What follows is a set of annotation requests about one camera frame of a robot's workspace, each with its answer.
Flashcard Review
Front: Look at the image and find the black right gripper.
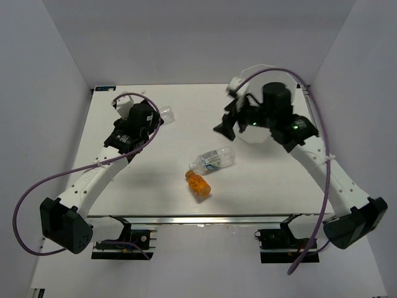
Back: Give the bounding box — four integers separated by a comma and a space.
213, 92, 275, 141

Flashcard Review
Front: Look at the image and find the Aquafina bottle white cap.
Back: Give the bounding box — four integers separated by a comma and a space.
159, 106, 176, 125

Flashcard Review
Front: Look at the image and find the clear bottle white green label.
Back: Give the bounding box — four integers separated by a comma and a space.
189, 147, 236, 174

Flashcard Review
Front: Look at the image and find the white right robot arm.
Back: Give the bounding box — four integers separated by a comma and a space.
214, 82, 388, 249

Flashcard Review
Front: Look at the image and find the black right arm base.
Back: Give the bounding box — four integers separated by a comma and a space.
254, 215, 309, 264

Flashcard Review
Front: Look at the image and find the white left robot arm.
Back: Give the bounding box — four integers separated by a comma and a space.
40, 100, 163, 254

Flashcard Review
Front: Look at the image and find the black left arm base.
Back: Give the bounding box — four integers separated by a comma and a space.
87, 216, 157, 261

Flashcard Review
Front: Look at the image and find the white octagonal bin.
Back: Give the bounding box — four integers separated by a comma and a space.
233, 64, 298, 144

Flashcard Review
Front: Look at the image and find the blue table edge label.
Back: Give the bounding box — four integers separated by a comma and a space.
95, 86, 116, 92

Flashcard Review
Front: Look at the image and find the orange plastic bottle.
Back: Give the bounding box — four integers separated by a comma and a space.
185, 170, 212, 199

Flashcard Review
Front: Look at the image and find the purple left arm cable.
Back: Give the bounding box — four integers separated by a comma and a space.
12, 92, 162, 260

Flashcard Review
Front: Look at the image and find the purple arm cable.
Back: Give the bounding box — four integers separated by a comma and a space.
228, 68, 331, 276
12, 92, 162, 260

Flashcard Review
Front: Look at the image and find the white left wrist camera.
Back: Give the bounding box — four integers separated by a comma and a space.
111, 91, 134, 119

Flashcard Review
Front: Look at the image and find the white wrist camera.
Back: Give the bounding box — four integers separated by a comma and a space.
226, 76, 249, 100
111, 91, 134, 119

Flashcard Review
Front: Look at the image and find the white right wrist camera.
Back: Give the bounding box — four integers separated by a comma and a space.
226, 76, 249, 100

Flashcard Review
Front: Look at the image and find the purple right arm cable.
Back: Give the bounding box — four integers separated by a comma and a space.
228, 68, 331, 276

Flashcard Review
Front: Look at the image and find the aluminium table rail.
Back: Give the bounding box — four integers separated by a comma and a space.
293, 84, 318, 128

